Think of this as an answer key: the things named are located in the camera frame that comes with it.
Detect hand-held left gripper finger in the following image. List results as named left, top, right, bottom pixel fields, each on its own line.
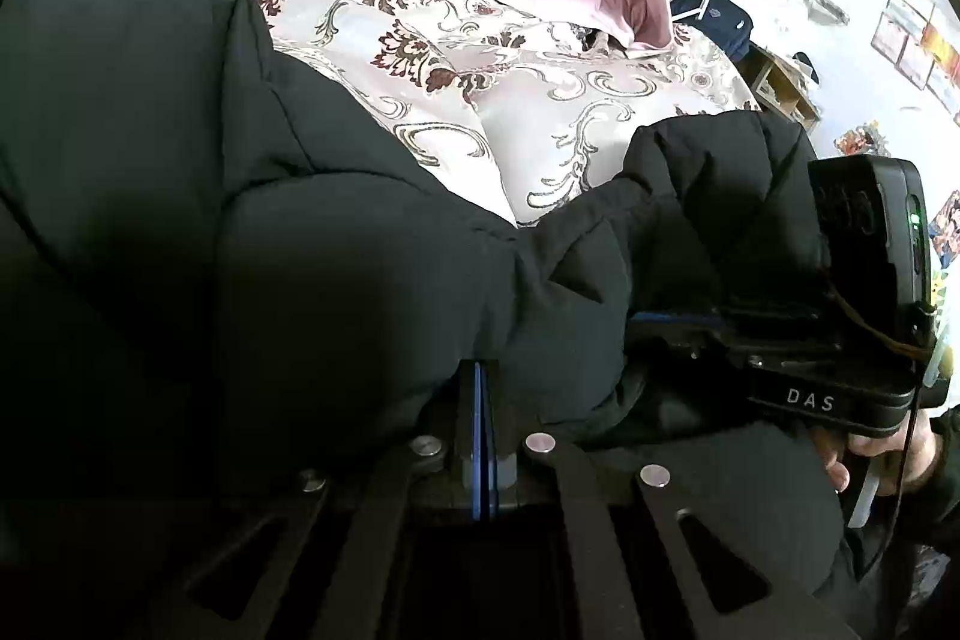
left=484, top=359, right=856, bottom=640
left=169, top=359, right=485, bottom=640

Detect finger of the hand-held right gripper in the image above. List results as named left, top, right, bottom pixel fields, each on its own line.
left=626, top=306, right=751, bottom=378

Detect black padded jacket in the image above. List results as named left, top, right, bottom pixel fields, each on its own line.
left=0, top=0, right=923, bottom=640

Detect person's right forearm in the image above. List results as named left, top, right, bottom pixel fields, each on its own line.
left=840, top=406, right=960, bottom=640

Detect person's right hand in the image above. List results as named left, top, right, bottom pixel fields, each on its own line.
left=812, top=419, right=942, bottom=498

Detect wooden desk shelf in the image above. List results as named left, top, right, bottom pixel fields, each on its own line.
left=746, top=44, right=822, bottom=124

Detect blue backpack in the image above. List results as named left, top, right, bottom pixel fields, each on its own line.
left=670, top=0, right=755, bottom=62

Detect floral satin bedspread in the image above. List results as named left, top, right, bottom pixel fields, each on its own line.
left=244, top=0, right=762, bottom=229

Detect cartoon wall sticker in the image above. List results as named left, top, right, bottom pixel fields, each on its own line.
left=930, top=190, right=960, bottom=259
left=834, top=121, right=890, bottom=157

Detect group of wall certificates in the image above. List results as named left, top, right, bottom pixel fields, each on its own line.
left=870, top=0, right=960, bottom=127

